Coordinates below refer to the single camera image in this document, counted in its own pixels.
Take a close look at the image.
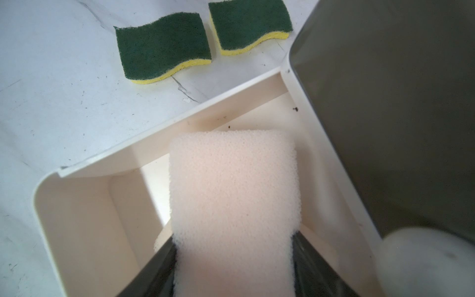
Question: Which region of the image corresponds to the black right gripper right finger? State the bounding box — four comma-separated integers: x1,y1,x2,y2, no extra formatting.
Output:
293,231,359,297

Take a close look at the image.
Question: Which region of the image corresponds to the olive three-drawer cabinet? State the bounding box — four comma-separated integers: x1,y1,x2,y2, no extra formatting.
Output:
280,0,475,297

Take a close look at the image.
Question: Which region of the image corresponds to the green yellow sponge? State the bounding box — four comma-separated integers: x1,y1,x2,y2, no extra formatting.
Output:
115,12,212,84

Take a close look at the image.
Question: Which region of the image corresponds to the pink sponge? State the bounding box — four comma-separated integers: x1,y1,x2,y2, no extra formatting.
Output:
169,130,301,297

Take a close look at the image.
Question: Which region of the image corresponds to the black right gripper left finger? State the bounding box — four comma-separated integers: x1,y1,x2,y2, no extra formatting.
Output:
117,237,177,297

